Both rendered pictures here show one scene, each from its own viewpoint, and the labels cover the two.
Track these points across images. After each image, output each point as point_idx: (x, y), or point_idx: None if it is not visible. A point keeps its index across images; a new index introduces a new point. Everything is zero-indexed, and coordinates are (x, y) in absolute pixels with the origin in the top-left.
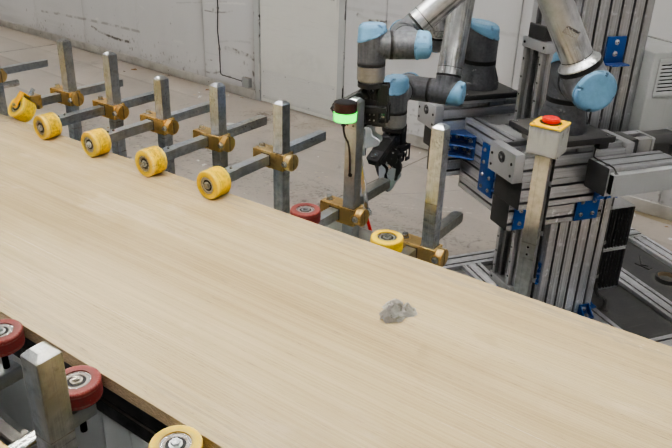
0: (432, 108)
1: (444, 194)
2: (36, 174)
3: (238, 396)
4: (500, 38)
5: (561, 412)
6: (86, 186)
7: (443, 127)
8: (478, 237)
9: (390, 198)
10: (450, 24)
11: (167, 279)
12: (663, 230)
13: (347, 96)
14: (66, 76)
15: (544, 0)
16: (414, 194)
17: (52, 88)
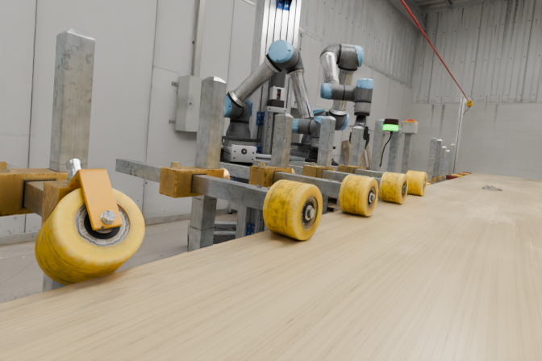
0: (252, 148)
1: (31, 267)
2: (474, 240)
3: None
4: (11, 139)
5: (511, 188)
6: (463, 220)
7: (399, 129)
8: (118, 271)
9: (0, 292)
10: (306, 91)
11: None
12: (156, 228)
13: (358, 122)
14: (88, 128)
15: (350, 81)
16: (10, 280)
17: (5, 173)
